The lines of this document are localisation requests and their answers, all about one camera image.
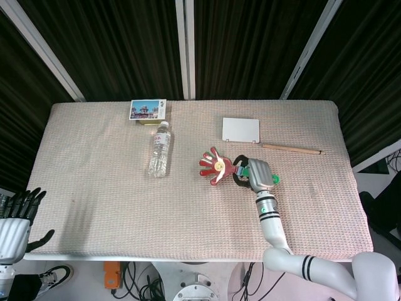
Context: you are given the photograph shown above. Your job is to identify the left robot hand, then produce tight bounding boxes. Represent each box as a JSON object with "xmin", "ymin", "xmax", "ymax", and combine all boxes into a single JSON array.
[{"xmin": 0, "ymin": 187, "xmax": 56, "ymax": 263}]

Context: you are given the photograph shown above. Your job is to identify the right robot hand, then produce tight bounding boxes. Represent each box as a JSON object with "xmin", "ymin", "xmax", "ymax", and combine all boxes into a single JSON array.
[{"xmin": 231, "ymin": 154, "xmax": 274, "ymax": 191}]

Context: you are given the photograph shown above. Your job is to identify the red hand clapper green handle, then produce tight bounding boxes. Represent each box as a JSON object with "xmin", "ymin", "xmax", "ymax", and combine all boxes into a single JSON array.
[{"xmin": 199, "ymin": 146, "xmax": 280, "ymax": 186}]

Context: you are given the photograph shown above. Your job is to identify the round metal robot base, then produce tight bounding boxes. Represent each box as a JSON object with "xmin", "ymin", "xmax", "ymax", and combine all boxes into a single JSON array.
[{"xmin": 150, "ymin": 261, "xmax": 239, "ymax": 301}]

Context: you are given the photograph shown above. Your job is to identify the orange device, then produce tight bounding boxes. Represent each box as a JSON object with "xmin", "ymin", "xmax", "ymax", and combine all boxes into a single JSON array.
[{"xmin": 103, "ymin": 261, "xmax": 122, "ymax": 289}]

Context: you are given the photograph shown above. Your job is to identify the wooden stick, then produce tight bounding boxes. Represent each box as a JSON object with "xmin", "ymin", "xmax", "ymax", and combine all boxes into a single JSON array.
[{"xmin": 261, "ymin": 143, "xmax": 326, "ymax": 156}]

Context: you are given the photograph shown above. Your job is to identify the white flat board with clips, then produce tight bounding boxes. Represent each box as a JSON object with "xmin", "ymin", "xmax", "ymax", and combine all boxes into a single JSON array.
[{"xmin": 221, "ymin": 117, "xmax": 261, "ymax": 144}]

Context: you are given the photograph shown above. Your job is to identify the black and white sneaker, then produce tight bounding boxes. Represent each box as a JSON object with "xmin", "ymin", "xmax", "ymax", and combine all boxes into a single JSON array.
[{"xmin": 37, "ymin": 265, "xmax": 75, "ymax": 297}]

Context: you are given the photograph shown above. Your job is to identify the clear plastic water bottle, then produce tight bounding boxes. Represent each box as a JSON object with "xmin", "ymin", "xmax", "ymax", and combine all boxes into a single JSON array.
[{"xmin": 148, "ymin": 120, "xmax": 172, "ymax": 179}]

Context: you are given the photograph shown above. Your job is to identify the beige waffle tablecloth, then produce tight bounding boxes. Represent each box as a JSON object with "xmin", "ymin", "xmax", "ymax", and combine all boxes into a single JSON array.
[{"xmin": 26, "ymin": 100, "xmax": 375, "ymax": 263}]

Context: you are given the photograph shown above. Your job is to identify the black chair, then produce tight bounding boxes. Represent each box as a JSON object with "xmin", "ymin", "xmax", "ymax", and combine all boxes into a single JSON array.
[{"xmin": 358, "ymin": 171, "xmax": 401, "ymax": 251}]

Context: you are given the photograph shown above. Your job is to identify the picture postcard box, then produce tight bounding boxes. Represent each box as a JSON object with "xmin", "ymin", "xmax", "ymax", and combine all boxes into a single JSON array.
[{"xmin": 128, "ymin": 98, "xmax": 167, "ymax": 121}]

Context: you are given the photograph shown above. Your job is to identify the black curtain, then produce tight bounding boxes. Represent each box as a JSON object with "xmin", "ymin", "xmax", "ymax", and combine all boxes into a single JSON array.
[{"xmin": 0, "ymin": 0, "xmax": 401, "ymax": 192}]

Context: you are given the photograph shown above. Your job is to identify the black cable bundle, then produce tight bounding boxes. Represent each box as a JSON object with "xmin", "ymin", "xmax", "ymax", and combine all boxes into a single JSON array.
[{"xmin": 111, "ymin": 261, "xmax": 164, "ymax": 301}]

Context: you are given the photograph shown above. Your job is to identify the white frame post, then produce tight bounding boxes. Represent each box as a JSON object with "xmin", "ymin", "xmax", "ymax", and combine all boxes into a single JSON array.
[
  {"xmin": 0, "ymin": 0, "xmax": 86, "ymax": 103},
  {"xmin": 279, "ymin": 0, "xmax": 345, "ymax": 100},
  {"xmin": 175, "ymin": 0, "xmax": 197, "ymax": 100}
]

